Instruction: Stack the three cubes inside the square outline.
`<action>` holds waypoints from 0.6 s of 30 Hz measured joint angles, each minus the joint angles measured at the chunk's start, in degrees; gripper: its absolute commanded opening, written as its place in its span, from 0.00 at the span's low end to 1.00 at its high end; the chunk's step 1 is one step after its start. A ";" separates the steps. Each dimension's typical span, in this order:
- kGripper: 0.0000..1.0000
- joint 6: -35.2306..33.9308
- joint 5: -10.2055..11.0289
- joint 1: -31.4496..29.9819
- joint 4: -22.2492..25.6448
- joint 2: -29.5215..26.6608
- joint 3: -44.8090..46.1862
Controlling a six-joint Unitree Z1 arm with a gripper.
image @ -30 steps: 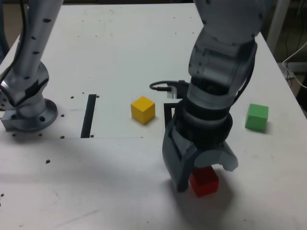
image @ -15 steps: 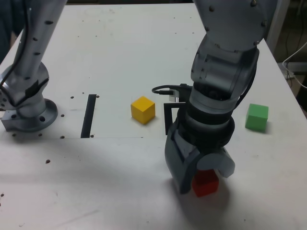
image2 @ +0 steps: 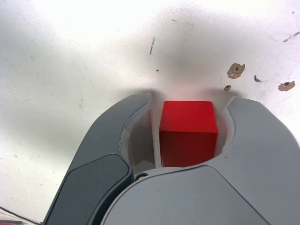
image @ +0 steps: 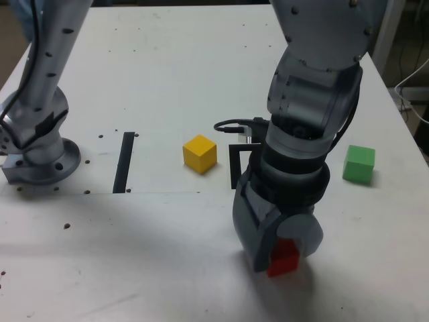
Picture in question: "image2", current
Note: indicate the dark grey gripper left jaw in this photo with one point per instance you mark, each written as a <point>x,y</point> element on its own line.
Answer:
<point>98,145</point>

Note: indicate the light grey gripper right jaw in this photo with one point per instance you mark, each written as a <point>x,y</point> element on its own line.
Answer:
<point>234,187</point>

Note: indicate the red cube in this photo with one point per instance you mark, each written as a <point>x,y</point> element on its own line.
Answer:
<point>187,140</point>

